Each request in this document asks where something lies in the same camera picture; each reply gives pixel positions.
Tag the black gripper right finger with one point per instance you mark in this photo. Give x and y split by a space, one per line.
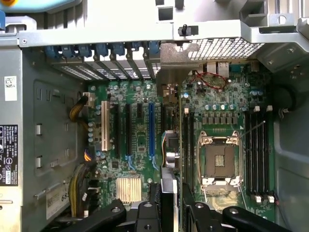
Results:
200 217

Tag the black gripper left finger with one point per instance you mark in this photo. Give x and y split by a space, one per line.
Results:
154 217

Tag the gold chipset heatsink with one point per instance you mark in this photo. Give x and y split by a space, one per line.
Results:
128 189

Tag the silver coin cell battery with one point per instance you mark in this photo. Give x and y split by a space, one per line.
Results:
172 159

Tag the metal CPU socket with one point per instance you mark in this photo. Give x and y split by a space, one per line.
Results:
219 159

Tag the black RAM slot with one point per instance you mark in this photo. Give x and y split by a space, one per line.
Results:
248 149
191 149
185 149
260 149
254 149
266 149

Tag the green motherboard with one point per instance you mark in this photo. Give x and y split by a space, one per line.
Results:
135 135

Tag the blue expansion slot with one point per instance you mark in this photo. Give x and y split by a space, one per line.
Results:
151 130

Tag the long black expansion slot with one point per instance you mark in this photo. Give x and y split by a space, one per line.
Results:
128 130
116 130

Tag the white service tag label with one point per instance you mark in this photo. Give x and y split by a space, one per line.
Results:
56 203

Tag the thin metal locking lever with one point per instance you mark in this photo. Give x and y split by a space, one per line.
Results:
253 128

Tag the white expansion slot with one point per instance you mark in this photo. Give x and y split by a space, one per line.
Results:
104 125

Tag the short black expansion slot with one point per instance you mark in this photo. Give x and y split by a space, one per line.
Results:
139 110

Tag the black round case fan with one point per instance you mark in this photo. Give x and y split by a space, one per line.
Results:
285 97

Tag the grey metal PC case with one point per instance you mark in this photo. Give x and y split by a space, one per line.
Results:
48 108

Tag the black rating label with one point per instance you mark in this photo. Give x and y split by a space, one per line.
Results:
8 154

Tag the blue slot retention clips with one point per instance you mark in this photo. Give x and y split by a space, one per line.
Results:
101 49

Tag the black plastic latch pin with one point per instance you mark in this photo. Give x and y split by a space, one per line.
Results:
185 30

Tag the small white barcode sticker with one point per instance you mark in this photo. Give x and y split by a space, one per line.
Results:
10 89

